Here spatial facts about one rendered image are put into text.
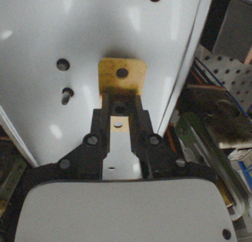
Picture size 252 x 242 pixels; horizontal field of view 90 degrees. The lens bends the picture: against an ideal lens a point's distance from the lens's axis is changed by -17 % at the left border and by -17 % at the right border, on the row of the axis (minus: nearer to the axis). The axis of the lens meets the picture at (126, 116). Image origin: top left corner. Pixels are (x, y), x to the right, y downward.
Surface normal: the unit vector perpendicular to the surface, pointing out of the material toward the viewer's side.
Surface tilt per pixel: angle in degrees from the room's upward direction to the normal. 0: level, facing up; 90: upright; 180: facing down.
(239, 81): 0
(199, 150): 78
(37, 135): 0
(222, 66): 0
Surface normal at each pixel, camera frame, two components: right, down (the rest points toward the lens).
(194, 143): -0.96, 0.13
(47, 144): 0.07, 0.70
